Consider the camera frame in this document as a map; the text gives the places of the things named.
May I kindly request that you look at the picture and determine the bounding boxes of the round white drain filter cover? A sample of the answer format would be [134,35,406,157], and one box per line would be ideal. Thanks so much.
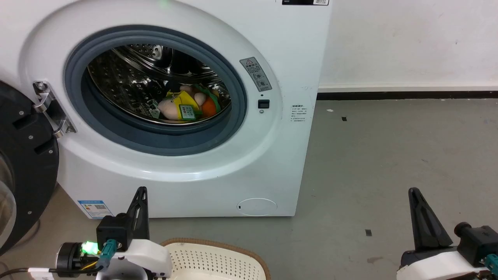
[237,198,278,217]

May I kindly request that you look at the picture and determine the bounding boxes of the small printed text label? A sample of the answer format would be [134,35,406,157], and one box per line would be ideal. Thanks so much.
[291,104,308,123]

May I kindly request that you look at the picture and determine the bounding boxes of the thin black left gripper cable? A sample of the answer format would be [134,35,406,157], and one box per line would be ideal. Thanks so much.
[0,266,98,277]

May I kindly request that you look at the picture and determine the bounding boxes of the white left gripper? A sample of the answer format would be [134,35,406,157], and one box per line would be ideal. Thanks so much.
[96,186,173,280]

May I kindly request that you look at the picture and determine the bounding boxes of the grey warning sticker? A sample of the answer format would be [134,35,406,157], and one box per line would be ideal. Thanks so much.
[239,57,273,92]

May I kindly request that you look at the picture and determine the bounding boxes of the white laundry basket brown rim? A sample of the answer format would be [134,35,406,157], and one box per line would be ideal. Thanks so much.
[160,238,272,280]

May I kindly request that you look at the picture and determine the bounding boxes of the orange and green plush toy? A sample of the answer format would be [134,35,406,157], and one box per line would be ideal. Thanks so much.
[195,83,221,118]

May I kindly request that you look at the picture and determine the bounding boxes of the white front-load washing machine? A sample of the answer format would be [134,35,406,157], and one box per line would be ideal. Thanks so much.
[0,0,333,219]

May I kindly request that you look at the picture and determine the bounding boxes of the black cylinder with green light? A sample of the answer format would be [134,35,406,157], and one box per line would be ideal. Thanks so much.
[56,241,102,279]

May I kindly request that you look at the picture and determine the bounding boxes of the metal door hinge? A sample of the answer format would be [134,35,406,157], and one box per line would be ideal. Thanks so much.
[33,81,77,139]

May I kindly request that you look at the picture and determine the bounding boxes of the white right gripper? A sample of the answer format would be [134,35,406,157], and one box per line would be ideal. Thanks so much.
[396,187,498,280]

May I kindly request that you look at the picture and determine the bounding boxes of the beige plush doll yellow clothes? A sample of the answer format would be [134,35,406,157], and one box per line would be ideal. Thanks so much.
[157,85,207,123]

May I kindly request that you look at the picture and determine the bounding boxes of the blue energy label sticker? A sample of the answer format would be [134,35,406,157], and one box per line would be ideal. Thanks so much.
[77,200,114,219]

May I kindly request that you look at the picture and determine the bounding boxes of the black round washing machine door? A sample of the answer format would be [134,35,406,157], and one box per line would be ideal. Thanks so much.
[0,80,60,256]

